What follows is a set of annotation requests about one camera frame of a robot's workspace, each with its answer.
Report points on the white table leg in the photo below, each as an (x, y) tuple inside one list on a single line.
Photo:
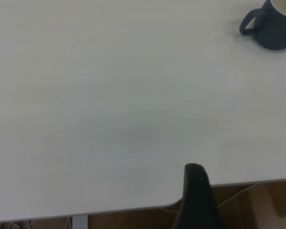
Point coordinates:
[(80, 222)]

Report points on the dark grey ceramic mug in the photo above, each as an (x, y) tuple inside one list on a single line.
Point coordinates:
[(276, 31)]

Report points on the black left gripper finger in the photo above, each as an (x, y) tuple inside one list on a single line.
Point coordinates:
[(196, 202)]

